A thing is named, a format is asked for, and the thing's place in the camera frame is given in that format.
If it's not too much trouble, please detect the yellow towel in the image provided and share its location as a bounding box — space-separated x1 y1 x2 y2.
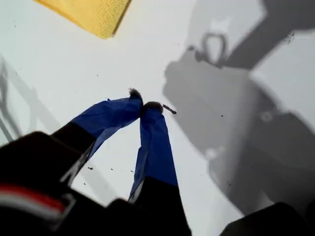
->
33 0 133 40

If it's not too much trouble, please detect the red white servo wire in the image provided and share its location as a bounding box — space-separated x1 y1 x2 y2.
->
0 183 77 231

